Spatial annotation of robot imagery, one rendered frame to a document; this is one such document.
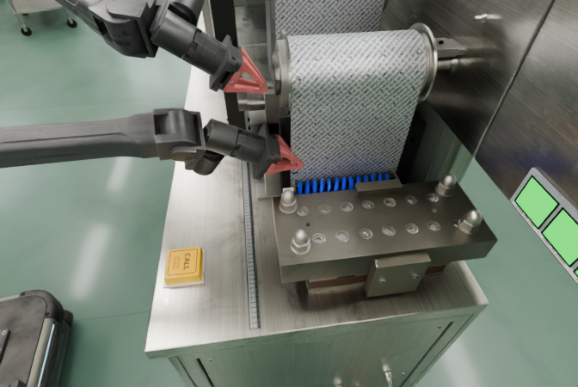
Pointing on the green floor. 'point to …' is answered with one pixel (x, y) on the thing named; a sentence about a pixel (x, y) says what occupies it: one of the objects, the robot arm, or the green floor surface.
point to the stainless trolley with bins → (32, 3)
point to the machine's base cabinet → (329, 358)
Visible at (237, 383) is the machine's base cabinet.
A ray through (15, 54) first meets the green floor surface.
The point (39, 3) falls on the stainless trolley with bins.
